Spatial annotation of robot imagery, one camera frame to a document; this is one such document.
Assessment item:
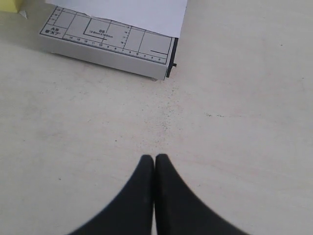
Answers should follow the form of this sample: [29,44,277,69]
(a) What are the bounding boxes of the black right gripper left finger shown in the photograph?
[71,155,154,235]

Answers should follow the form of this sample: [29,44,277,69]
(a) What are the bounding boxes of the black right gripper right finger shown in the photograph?
[155,154,246,235]

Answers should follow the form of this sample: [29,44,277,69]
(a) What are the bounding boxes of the grey metal paper cutter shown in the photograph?
[39,6,178,80]

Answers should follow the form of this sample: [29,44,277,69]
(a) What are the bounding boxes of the white paper sheet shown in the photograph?
[46,0,188,38]

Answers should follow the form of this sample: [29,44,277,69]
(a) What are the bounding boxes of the yellow foam cube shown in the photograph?
[0,0,21,13]

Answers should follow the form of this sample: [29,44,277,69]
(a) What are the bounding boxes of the small white paper scrap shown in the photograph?
[19,10,27,19]

